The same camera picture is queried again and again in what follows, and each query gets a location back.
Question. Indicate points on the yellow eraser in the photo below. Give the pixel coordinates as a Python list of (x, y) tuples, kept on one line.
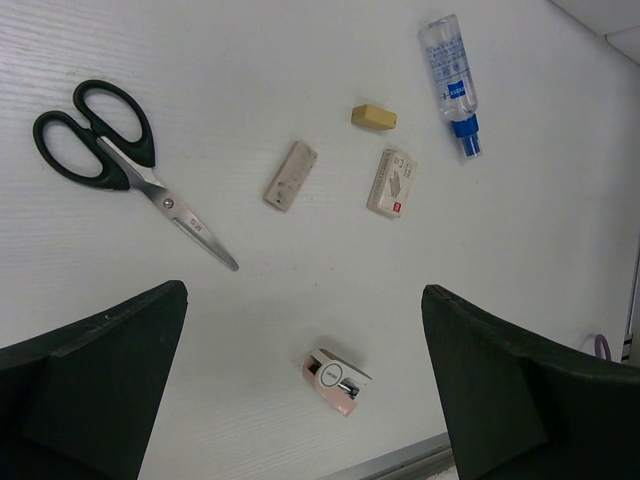
[(373, 117)]

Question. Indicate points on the white dirty eraser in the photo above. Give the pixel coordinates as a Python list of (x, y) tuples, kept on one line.
[(291, 175)]

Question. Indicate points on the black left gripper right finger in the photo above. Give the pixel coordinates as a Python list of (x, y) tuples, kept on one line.
[(520, 406)]

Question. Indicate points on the clear blue glue bottle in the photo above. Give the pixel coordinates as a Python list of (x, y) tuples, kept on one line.
[(444, 50)]

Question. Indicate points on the white staples box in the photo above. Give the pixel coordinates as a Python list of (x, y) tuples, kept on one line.
[(392, 183)]

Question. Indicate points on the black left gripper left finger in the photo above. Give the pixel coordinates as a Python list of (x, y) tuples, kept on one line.
[(80, 401)]

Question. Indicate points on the black handled scissors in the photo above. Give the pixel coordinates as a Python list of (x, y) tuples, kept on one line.
[(125, 164)]

